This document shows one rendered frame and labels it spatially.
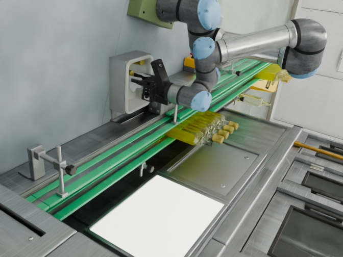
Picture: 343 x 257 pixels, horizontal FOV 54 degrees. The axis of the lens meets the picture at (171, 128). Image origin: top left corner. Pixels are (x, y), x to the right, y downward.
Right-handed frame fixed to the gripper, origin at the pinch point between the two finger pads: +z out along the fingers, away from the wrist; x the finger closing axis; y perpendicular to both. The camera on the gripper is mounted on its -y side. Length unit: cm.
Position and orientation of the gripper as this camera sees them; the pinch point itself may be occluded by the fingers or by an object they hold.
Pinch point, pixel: (129, 74)
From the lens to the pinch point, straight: 137.6
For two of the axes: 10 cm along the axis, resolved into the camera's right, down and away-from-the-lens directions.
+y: -0.8, 8.9, 4.6
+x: 5.3, -3.5, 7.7
